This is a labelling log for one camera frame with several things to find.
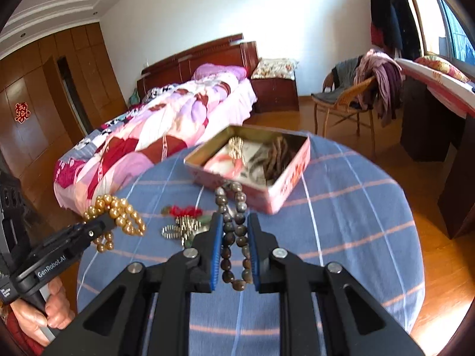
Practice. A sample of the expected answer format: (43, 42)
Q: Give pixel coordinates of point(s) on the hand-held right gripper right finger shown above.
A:
(254, 252)

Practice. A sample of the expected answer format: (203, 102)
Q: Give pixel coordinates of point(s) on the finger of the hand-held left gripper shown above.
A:
(98, 228)

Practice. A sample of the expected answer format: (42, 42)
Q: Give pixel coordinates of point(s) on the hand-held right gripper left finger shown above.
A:
(217, 252)

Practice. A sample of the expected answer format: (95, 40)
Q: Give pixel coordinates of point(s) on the pink tin box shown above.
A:
(282, 193)

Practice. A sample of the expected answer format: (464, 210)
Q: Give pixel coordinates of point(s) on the pink bangle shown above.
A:
(219, 165)

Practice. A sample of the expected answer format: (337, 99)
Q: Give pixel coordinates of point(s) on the person's left hand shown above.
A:
(57, 307)

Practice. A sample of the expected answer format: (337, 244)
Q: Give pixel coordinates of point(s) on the green jade bangle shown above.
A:
(189, 243)

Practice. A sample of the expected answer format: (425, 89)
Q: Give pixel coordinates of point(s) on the red knot coin pendant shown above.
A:
(182, 210)

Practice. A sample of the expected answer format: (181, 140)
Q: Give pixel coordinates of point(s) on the blue checked tablecloth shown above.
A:
(334, 211)

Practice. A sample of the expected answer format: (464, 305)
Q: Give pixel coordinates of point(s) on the printed paper leaflet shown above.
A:
(256, 155)

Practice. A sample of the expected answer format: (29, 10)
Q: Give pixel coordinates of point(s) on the pink patchwork quilt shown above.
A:
(167, 118)

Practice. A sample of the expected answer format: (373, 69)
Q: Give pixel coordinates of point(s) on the wooden wardrobe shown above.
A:
(44, 100)

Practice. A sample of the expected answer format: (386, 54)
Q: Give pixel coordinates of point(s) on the black white print pillow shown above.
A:
(159, 92)

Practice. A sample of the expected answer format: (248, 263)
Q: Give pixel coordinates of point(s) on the wooden nightstand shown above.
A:
(274, 96)

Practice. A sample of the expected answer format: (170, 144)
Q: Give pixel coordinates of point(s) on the wicker chair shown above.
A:
(334, 107)

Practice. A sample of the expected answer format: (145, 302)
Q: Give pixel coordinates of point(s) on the pink pillow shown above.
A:
(219, 71)

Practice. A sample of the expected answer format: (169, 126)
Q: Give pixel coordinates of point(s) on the floral pillow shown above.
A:
(274, 68)

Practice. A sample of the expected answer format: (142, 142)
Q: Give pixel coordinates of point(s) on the grey garment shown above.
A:
(341, 81)

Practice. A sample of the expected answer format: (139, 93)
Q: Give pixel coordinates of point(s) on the wooden bed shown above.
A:
(222, 50)

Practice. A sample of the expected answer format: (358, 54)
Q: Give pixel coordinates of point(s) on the dark wooden desk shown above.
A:
(423, 129)

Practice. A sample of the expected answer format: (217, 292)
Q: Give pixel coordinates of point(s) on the pink purple clothes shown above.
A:
(378, 78)

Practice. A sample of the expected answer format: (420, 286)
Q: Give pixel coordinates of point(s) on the white red mattress pad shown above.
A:
(441, 85)

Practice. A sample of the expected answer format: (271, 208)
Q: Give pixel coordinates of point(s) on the floral cushion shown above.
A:
(441, 66)

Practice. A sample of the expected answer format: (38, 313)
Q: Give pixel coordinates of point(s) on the hanging dark coats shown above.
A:
(393, 18)

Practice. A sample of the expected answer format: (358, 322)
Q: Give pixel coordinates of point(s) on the window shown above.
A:
(452, 26)

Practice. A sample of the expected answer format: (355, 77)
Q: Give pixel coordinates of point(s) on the red paper wall decoration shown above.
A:
(22, 112)

